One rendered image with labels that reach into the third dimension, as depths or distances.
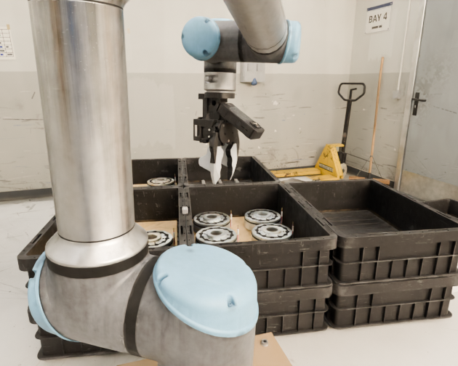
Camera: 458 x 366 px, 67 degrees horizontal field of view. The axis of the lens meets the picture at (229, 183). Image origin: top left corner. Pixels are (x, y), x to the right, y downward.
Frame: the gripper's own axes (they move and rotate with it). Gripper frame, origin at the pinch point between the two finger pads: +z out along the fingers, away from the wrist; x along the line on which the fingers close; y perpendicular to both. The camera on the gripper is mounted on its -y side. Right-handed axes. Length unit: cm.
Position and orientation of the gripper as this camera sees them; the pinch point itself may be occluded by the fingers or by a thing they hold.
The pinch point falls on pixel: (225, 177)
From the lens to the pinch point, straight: 84.1
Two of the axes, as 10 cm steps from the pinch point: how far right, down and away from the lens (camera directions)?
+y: -8.1, -1.7, 5.7
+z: -0.3, 9.7, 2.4
